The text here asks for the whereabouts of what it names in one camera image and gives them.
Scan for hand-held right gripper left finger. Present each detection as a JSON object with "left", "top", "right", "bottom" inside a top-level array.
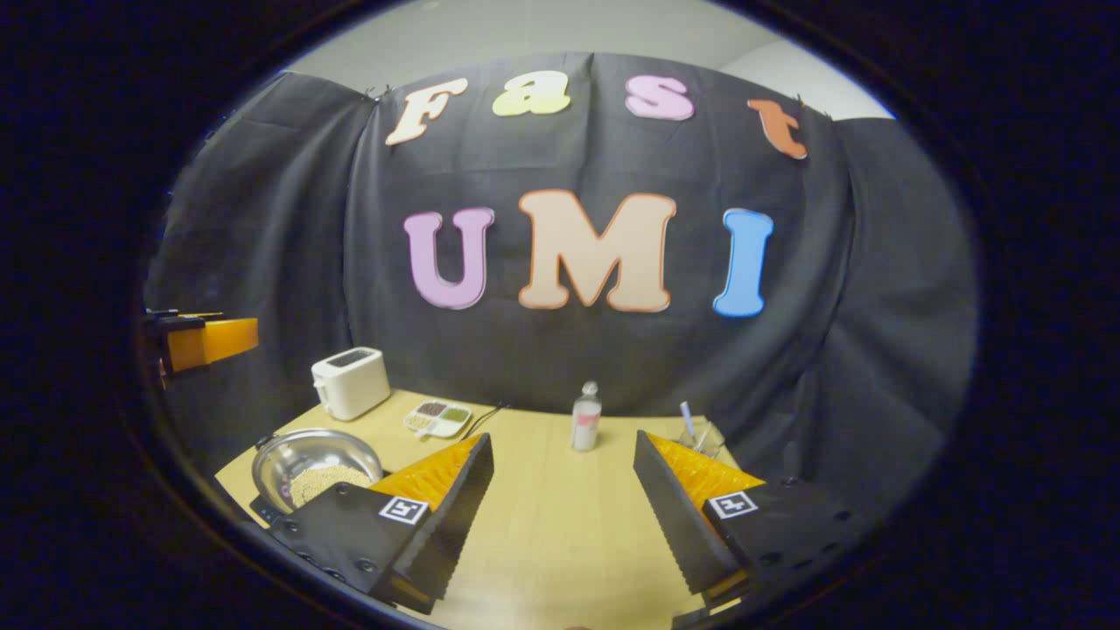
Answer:
[{"left": 267, "top": 435, "right": 495, "bottom": 615}]

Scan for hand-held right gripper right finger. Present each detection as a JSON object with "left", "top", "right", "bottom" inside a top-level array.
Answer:
[{"left": 633, "top": 430, "right": 865, "bottom": 606}]

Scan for steel pot with black handle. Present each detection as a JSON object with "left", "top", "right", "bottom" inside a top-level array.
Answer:
[{"left": 252, "top": 428, "right": 385, "bottom": 515}]

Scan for black induction cooktop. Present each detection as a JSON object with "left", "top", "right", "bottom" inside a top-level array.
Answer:
[{"left": 249, "top": 494, "right": 291, "bottom": 528}]

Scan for white divided dish of grains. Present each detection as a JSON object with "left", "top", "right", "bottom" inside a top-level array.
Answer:
[{"left": 403, "top": 400, "right": 473, "bottom": 439}]

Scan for clear bottle with pink label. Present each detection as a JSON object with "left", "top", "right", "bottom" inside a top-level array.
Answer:
[{"left": 570, "top": 381, "right": 603, "bottom": 452}]

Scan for pile of yellow soybeans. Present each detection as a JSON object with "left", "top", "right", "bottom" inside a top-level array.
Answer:
[{"left": 289, "top": 465, "right": 375, "bottom": 509}]

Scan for white toaster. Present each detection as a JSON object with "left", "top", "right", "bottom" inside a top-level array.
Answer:
[{"left": 311, "top": 347, "right": 392, "bottom": 422}]

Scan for black backdrop cloth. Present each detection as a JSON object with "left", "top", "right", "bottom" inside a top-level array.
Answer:
[{"left": 144, "top": 52, "right": 979, "bottom": 526}]

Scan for metal wire basket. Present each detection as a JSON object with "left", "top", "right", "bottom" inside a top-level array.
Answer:
[{"left": 678, "top": 420, "right": 726, "bottom": 461}]

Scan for black power cable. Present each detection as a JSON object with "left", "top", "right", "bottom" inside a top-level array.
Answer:
[{"left": 466, "top": 402, "right": 509, "bottom": 437}]

